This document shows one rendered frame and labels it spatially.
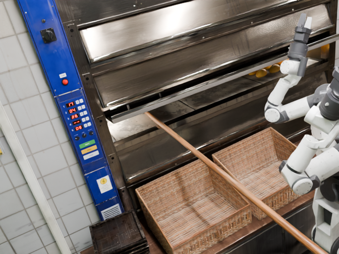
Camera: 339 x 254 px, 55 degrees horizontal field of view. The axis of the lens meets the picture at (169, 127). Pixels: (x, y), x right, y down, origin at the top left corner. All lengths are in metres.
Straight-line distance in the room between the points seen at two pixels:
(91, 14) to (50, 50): 0.28
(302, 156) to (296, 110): 0.56
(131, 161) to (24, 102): 0.74
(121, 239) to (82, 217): 0.35
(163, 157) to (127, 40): 0.79
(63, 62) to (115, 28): 0.34
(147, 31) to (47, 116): 0.72
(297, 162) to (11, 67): 1.36
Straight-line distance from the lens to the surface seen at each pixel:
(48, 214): 2.10
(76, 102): 1.81
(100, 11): 1.82
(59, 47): 1.74
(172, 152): 2.17
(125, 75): 1.90
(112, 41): 1.82
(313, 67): 2.77
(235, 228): 2.10
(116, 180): 2.11
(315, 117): 1.24
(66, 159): 1.96
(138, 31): 1.87
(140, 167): 2.11
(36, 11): 1.72
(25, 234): 2.18
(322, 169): 1.38
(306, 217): 2.44
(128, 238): 1.95
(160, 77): 1.96
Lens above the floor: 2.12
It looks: 27 degrees down
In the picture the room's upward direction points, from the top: 12 degrees counter-clockwise
